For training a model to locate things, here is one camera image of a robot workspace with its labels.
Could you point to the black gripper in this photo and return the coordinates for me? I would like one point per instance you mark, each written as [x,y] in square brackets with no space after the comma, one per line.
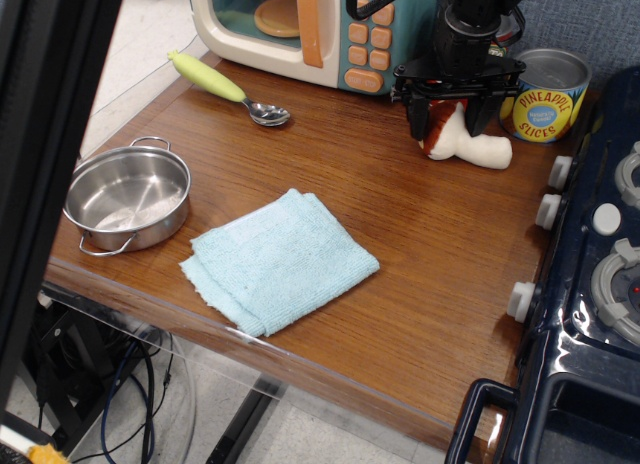
[458,67]

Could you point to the plush toy mushroom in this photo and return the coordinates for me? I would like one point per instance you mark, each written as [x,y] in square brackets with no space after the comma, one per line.
[448,137]

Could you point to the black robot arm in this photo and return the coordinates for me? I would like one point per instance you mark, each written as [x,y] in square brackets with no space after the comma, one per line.
[474,17]

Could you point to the tomato sauce can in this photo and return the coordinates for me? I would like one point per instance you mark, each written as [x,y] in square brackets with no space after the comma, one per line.
[502,39]

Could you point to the pineapple slices can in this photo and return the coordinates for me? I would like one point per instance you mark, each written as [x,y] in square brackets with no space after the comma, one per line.
[550,94]

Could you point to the toy microwave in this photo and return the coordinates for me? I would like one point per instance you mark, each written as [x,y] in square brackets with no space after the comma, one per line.
[317,41]

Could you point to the light blue folded cloth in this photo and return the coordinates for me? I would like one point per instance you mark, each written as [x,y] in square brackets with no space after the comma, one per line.
[273,266]

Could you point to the dark blue toy stove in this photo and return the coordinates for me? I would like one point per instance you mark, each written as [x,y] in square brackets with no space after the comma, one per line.
[576,399]

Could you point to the small steel pot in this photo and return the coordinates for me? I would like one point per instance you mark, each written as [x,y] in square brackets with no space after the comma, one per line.
[129,198]

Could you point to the green handled spoon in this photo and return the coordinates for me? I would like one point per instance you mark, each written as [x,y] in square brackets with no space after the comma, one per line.
[212,81]

